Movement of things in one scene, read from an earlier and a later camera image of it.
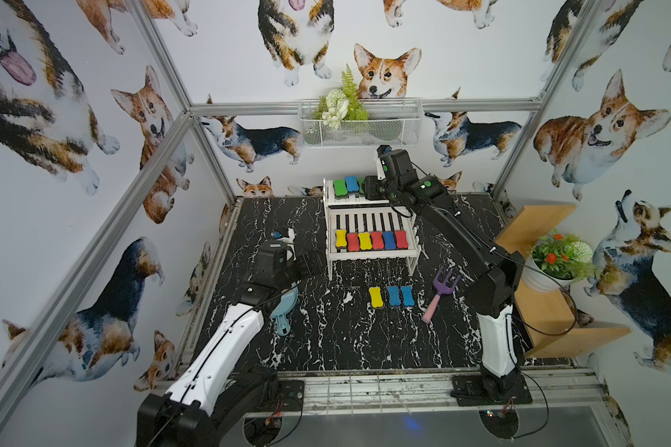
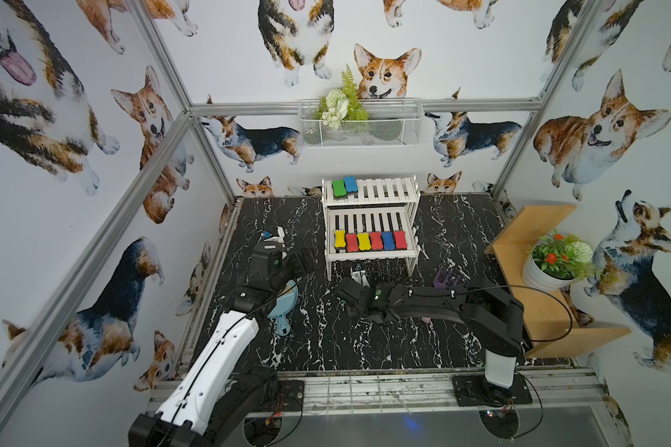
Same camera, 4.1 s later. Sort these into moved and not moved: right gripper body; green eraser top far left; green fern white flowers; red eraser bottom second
Moved: right gripper body
Not moved: green eraser top far left; green fern white flowers; red eraser bottom second
